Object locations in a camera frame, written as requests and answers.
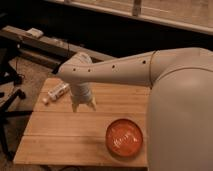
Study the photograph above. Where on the long wooden beam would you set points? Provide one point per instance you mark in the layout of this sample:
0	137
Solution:
51	45

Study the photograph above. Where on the orange ceramic bowl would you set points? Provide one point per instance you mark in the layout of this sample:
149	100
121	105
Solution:
124	138

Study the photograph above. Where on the white plastic bottle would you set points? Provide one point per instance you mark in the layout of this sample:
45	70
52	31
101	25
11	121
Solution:
55	93

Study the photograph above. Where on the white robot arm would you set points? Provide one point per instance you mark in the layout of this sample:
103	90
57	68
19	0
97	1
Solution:
180	108

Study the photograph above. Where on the small white box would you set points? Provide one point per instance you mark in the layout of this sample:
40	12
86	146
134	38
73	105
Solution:
34	32

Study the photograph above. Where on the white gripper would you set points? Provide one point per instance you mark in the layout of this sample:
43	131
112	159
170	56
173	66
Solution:
82	94

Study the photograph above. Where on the wooden board table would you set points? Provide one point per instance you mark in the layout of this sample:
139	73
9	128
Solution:
55	135

